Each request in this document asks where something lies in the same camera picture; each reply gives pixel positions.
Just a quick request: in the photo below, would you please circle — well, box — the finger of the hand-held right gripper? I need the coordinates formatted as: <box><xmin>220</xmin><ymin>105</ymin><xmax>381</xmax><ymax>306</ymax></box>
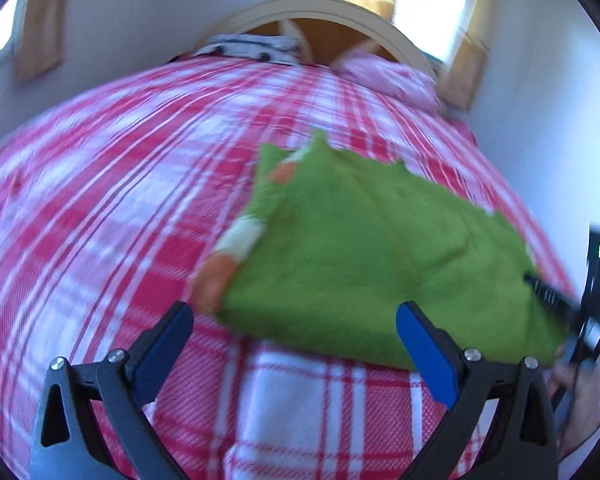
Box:
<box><xmin>522</xmin><ymin>272</ymin><xmax>583</xmax><ymax>320</ymax></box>

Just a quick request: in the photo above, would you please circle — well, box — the person's right hand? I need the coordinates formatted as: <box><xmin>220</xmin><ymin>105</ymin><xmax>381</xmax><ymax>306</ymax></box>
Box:
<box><xmin>545</xmin><ymin>345</ymin><xmax>600</xmax><ymax>463</ymax></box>

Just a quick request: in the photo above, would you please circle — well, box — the yellow side window curtain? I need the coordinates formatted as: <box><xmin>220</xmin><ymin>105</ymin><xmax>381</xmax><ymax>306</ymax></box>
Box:
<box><xmin>12</xmin><ymin>0</ymin><xmax>76</xmax><ymax>86</ymax></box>

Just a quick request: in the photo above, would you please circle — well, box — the green orange striped knit sweater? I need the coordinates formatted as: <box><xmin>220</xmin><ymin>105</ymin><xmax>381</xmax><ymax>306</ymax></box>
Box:
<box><xmin>192</xmin><ymin>128</ymin><xmax>573</xmax><ymax>372</ymax></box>

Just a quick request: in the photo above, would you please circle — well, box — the white patterned pillow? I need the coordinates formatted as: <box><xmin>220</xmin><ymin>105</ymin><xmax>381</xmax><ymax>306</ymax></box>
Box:
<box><xmin>192</xmin><ymin>34</ymin><xmax>303</xmax><ymax>65</ymax></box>

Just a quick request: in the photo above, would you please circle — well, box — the narrow yellow window curtain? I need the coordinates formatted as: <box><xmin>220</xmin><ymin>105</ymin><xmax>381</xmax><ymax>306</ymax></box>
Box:
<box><xmin>437</xmin><ymin>0</ymin><xmax>511</xmax><ymax>113</ymax></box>

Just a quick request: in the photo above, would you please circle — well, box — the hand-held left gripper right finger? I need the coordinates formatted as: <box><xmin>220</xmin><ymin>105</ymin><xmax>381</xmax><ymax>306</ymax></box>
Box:
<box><xmin>396</xmin><ymin>301</ymin><xmax>560</xmax><ymax>480</ymax></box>

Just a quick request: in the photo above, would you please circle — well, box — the window with white frame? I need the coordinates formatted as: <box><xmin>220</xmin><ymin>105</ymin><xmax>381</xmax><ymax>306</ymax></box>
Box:
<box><xmin>390</xmin><ymin>0</ymin><xmax>486</xmax><ymax>68</ymax></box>

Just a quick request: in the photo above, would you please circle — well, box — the red white plaid bedspread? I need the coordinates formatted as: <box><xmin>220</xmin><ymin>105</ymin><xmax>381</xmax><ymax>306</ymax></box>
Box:
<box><xmin>0</xmin><ymin>52</ymin><xmax>600</xmax><ymax>480</ymax></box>

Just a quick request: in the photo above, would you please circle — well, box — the pink pillow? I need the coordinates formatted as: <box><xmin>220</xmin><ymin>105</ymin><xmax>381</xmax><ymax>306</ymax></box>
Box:
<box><xmin>337</xmin><ymin>54</ymin><xmax>443</xmax><ymax>113</ymax></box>

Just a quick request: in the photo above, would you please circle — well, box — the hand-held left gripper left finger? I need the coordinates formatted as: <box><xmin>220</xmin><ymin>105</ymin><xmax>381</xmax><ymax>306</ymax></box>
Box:
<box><xmin>30</xmin><ymin>301</ymin><xmax>195</xmax><ymax>480</ymax></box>

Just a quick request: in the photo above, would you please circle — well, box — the cream wooden headboard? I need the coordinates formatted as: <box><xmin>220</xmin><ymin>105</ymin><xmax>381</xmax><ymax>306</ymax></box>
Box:
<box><xmin>192</xmin><ymin>0</ymin><xmax>438</xmax><ymax>81</ymax></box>

